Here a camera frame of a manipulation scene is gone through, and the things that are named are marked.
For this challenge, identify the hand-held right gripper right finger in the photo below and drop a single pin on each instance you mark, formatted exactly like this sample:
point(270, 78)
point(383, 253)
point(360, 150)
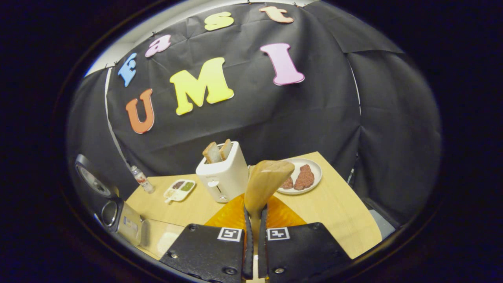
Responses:
point(262, 251)

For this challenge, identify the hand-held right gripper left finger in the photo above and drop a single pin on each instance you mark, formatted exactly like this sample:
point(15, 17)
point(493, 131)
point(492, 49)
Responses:
point(248, 251)

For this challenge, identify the wooden spoon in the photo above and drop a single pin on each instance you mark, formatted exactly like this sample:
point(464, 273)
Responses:
point(265, 181)

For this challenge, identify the clear container of rice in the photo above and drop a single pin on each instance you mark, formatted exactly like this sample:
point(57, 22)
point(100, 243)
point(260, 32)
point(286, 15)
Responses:
point(161, 239)

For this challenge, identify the dark grey rice cooker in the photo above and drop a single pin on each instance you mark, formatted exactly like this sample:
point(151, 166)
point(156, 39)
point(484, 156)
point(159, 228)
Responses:
point(129, 224)

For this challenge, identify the brown meat piece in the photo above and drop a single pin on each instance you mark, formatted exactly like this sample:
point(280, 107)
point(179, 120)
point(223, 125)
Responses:
point(304, 177)
point(288, 183)

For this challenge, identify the white toaster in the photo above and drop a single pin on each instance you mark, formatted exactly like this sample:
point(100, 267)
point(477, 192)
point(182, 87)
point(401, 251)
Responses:
point(228, 179)

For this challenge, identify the white sectioned bean dish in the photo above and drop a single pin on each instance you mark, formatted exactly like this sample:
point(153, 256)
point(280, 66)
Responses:
point(180, 190)

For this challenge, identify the white round plate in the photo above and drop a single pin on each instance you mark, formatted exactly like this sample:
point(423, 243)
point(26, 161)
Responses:
point(316, 173)

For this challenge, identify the toast slice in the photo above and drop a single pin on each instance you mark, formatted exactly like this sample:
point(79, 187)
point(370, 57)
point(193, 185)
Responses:
point(212, 153)
point(226, 149)

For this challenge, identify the clear plastic drink bottle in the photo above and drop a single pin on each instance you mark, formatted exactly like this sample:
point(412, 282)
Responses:
point(142, 180)

